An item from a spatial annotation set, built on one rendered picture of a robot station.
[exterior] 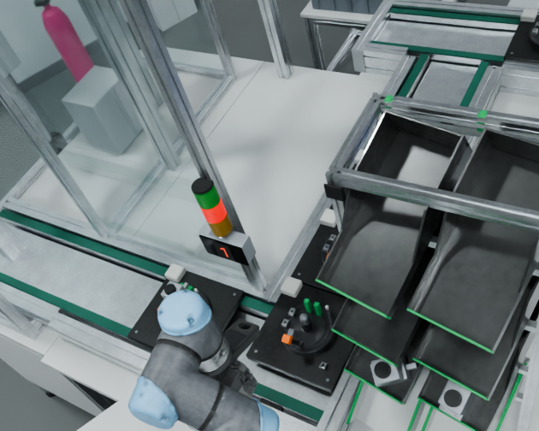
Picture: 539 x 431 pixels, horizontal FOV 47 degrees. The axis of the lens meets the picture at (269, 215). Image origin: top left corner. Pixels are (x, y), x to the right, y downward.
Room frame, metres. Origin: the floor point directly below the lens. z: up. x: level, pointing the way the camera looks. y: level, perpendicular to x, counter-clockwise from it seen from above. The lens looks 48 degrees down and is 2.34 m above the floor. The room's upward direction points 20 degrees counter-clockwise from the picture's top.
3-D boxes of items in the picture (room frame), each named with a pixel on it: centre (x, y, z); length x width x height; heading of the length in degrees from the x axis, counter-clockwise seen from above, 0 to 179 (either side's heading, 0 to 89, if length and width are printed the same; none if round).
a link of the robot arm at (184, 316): (0.55, 0.18, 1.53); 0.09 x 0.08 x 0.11; 145
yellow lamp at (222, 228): (0.97, 0.11, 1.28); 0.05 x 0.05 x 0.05
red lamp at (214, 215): (0.97, 0.11, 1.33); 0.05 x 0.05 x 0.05
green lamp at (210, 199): (0.97, 0.11, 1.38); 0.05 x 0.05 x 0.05
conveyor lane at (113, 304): (0.98, 0.26, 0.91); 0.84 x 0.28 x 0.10; 46
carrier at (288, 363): (0.81, 0.01, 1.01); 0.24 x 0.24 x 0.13; 46
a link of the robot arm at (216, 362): (0.56, 0.17, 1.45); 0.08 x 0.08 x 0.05
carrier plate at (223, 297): (0.99, 0.30, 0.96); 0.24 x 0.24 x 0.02; 46
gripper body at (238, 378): (0.55, 0.18, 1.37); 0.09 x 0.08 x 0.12; 136
